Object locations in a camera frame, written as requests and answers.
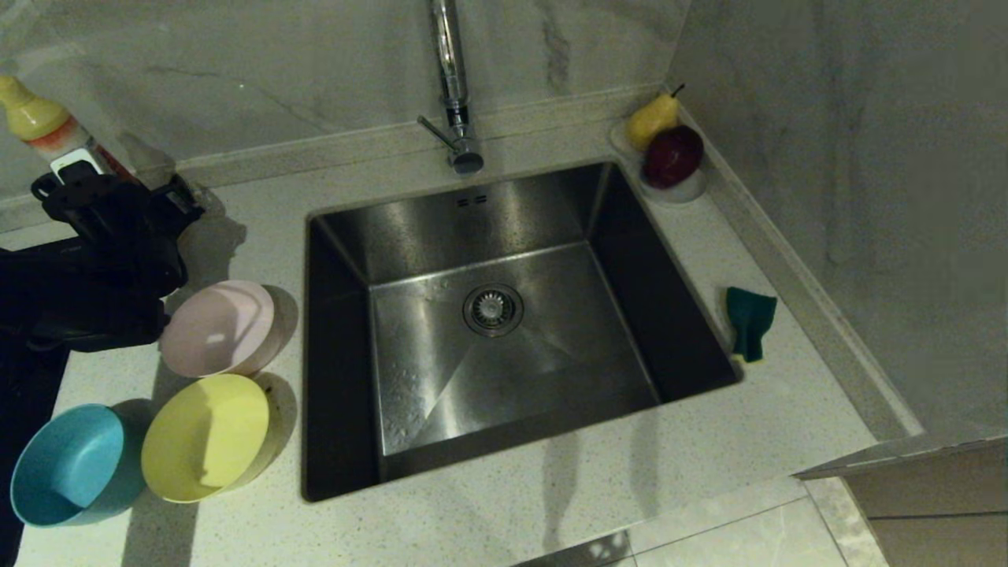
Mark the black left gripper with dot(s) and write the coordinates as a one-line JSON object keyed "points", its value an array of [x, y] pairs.
{"points": [[134, 236]]}

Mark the yellow-capped dish soap bottle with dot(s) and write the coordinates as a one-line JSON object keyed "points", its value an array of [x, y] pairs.
{"points": [[35, 118]]}

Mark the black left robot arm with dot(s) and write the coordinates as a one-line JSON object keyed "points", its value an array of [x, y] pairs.
{"points": [[71, 299]]}

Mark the chrome faucet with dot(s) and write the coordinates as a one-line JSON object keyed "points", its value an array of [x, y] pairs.
{"points": [[455, 79]]}

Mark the round metal sink drain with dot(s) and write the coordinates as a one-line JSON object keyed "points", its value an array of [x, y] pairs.
{"points": [[494, 309]]}

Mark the stainless steel sink basin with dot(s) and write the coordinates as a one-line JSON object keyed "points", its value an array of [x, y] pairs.
{"points": [[512, 370]]}

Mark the green and yellow sponge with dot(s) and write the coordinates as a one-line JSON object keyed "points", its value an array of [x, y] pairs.
{"points": [[748, 319]]}

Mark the pink plastic bowl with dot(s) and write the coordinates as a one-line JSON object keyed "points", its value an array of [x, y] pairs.
{"points": [[224, 327]]}

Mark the yellow plastic bowl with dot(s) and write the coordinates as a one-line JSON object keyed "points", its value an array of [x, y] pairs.
{"points": [[205, 437]]}

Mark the black induction cooktop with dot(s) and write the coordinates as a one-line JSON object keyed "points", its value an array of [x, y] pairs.
{"points": [[24, 417]]}

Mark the blue plastic bowl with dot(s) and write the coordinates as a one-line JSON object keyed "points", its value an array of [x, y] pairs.
{"points": [[71, 465]]}

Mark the yellow pear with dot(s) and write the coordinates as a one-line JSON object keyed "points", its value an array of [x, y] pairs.
{"points": [[652, 120]]}

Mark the dark red apple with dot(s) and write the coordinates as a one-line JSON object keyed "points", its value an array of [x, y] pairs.
{"points": [[673, 156]]}

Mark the small white fruit dish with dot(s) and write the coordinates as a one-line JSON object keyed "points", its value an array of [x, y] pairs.
{"points": [[685, 193]]}

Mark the beige cabinet front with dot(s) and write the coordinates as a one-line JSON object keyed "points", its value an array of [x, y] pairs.
{"points": [[937, 504]]}

